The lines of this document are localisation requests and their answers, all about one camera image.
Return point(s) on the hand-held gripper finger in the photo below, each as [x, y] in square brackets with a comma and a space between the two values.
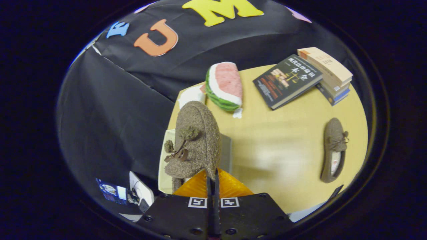
[217, 213]
[209, 213]

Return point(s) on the grey fabric storage box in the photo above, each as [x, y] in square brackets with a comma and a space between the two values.
[165, 181]

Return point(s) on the brown fuzzy shoe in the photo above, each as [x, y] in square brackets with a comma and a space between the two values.
[333, 133]
[196, 116]

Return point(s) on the white printed sheet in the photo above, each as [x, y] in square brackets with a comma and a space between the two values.
[145, 190]

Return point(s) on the blue printed packet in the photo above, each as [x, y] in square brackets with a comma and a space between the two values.
[111, 191]

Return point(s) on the white plush toy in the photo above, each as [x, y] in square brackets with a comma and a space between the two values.
[191, 95]

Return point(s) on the small black block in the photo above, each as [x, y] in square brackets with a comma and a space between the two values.
[336, 192]

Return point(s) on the watermelon slice plush toy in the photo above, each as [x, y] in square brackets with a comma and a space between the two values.
[227, 80]

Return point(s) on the black cover book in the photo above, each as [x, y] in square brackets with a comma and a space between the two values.
[287, 80]

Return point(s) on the blue cover book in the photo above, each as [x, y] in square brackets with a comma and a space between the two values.
[335, 99]

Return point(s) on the beige paperback book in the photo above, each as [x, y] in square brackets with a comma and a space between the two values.
[328, 65]

